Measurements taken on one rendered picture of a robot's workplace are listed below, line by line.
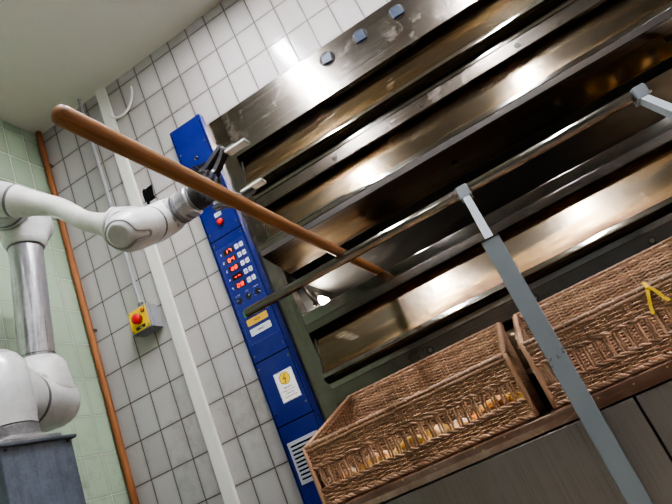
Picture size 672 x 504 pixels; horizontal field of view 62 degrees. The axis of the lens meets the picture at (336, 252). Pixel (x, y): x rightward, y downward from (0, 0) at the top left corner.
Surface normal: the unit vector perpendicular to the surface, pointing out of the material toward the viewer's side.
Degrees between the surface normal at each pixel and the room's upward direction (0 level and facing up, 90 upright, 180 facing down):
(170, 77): 90
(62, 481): 90
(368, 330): 70
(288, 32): 90
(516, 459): 90
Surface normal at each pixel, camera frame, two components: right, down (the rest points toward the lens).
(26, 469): 0.83, -0.49
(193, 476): -0.37, -0.20
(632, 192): -0.48, -0.48
